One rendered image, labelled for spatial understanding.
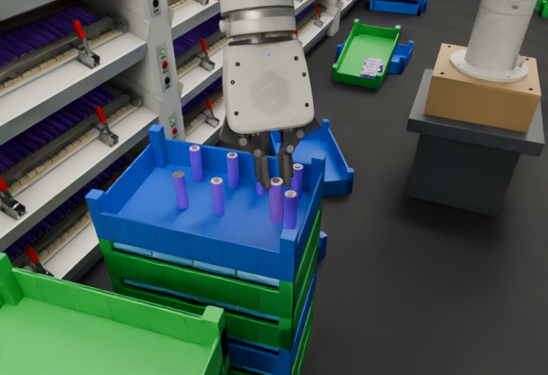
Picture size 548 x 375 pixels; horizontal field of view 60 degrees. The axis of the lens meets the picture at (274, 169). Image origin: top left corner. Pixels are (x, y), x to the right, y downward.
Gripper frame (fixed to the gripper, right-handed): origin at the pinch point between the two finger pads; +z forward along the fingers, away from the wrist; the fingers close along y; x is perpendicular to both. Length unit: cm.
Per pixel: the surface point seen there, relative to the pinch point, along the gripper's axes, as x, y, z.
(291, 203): 7.9, 3.6, 7.1
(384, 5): 205, 113, -38
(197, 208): 17.5, -9.4, 8.4
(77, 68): 48, -28, -16
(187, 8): 76, -4, -29
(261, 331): 9.1, -2.7, 26.8
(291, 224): 9.6, 3.7, 10.9
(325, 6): 177, 69, -37
